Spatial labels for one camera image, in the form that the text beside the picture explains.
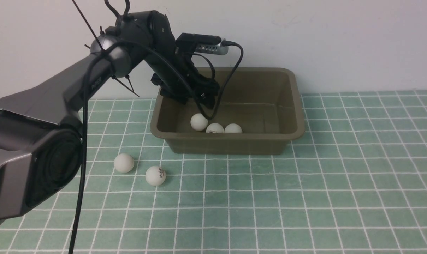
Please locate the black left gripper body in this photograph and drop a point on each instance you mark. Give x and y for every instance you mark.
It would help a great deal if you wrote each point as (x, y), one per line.
(179, 78)

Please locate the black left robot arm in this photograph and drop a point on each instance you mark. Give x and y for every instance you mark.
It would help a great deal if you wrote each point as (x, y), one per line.
(43, 130)

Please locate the white ping-pong ball with logo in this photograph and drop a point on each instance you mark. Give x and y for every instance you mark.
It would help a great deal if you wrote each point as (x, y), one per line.
(155, 176)

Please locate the olive green plastic bin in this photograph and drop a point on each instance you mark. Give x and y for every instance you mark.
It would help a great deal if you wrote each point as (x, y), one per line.
(264, 101)

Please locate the green checkered tablecloth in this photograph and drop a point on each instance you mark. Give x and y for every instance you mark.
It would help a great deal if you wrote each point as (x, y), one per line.
(354, 183)

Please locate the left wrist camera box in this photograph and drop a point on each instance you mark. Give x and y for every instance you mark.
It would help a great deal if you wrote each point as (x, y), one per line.
(201, 43)

